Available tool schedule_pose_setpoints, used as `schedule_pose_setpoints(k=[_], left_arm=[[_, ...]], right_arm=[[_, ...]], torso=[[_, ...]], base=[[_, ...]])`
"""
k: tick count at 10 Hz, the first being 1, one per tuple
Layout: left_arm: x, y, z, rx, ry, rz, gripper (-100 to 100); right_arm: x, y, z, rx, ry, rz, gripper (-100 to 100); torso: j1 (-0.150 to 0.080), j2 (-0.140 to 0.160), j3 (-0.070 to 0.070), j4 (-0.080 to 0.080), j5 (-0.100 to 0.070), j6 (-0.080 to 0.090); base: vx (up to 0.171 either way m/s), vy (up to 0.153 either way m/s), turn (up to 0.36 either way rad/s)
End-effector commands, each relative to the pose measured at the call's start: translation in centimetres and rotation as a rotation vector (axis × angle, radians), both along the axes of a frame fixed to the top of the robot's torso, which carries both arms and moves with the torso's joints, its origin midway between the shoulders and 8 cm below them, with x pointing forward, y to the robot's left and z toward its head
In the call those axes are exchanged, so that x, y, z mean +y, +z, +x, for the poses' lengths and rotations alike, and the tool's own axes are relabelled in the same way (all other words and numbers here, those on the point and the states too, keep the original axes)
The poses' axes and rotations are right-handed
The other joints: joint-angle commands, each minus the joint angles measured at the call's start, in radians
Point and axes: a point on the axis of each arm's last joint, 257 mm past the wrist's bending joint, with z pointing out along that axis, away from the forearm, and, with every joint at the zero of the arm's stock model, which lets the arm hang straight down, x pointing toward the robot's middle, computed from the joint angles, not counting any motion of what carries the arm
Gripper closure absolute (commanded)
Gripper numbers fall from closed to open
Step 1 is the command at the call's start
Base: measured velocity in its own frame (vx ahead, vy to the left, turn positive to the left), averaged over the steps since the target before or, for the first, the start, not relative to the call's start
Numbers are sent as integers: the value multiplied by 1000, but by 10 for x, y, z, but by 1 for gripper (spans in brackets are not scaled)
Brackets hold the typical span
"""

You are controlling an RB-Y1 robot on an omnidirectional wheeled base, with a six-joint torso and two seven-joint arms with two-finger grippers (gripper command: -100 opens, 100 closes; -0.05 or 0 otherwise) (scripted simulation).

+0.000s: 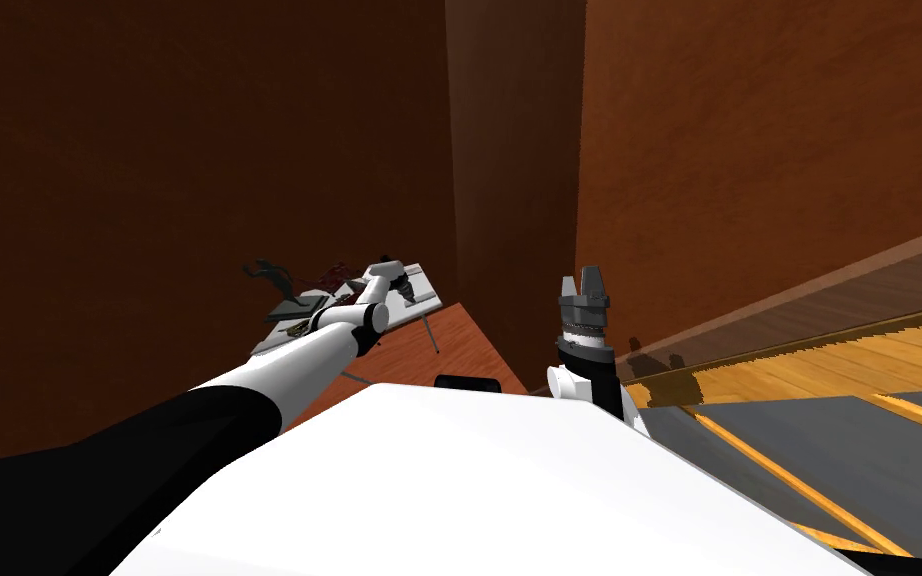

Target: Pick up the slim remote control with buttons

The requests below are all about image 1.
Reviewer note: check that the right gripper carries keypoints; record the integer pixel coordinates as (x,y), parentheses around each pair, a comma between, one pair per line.
(584,310)

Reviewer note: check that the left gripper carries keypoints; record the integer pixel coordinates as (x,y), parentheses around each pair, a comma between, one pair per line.
(405,286)

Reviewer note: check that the grey folding table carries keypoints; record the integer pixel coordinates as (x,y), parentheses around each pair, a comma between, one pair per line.
(424,301)

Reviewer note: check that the dark red object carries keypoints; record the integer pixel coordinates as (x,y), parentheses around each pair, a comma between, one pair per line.
(339,276)

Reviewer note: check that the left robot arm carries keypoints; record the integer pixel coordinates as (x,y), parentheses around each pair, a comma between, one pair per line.
(285,376)

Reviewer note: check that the dark figurine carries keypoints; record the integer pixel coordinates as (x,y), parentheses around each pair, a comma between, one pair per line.
(275,276)

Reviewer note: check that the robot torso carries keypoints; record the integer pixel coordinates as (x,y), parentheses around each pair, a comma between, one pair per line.
(461,488)

